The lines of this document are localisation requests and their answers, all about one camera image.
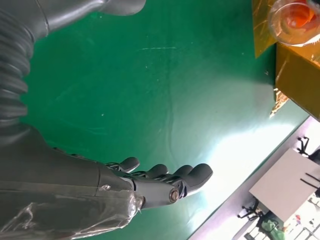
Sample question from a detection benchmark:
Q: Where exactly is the green office chair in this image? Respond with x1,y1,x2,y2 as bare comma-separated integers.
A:
260,211,285,240

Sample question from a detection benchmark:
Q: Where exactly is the white office desk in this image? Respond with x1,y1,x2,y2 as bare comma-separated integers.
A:
248,147,320,224

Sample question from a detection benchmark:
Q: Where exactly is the green table mat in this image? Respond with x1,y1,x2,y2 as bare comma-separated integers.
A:
20,0,311,240

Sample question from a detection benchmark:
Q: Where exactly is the yellow taped cardboard box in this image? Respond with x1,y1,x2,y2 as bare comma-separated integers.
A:
251,0,320,122

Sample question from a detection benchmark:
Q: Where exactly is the black office chair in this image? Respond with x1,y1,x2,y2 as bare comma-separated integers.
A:
236,196,266,223
297,135,311,158

